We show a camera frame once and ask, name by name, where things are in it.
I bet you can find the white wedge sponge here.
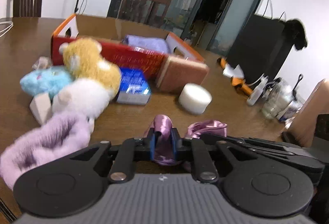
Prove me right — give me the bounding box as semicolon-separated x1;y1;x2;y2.
30;93;52;126

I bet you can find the white spray bottle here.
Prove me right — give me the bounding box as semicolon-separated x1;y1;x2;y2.
247;76;268;106

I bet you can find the brown sponge block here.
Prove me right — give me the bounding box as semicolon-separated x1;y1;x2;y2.
156;55;210;93

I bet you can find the tan cardboard piece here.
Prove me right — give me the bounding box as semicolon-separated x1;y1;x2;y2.
288;79;329;147

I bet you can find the black cloth on bag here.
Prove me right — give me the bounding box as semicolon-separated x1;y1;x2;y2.
283;19;307;50

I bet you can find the white tissue packet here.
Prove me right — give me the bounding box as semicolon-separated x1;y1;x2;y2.
277;100;302;122

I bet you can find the black paper bag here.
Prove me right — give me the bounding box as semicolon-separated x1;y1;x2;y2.
226;15;292;84

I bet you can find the yellow plush toy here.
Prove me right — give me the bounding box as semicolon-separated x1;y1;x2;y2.
59;38;122;96

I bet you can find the white plush toy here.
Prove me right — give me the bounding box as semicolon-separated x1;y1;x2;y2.
52;78;115;120

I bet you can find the blue tissue pack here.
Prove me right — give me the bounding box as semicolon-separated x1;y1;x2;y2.
117;68;152;105

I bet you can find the pink satin scrunchie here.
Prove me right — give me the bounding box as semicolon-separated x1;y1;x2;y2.
143;114;179;166
185;119;227;139

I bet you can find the purple folded towel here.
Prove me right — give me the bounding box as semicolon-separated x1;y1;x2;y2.
122;35;171;54

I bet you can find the lilac fluffy headband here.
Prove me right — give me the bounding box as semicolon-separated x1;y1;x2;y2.
1;112;91;189

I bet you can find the dark wooden chair middle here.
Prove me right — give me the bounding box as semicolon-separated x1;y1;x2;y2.
117;0;172;28

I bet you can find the wrapped snack packet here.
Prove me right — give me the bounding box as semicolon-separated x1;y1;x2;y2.
32;57;53;70

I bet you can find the red cardboard box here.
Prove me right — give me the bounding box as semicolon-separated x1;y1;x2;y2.
51;14;205;79

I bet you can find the glass jar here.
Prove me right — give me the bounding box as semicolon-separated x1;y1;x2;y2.
262;79;293;119

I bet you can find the white round sponge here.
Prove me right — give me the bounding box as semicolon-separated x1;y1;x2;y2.
178;83;212;115

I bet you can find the light blue plush toy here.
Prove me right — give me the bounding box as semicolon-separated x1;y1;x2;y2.
20;66;74;100

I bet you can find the orange and white cloth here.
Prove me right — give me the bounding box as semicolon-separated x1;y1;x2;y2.
217;57;253;97

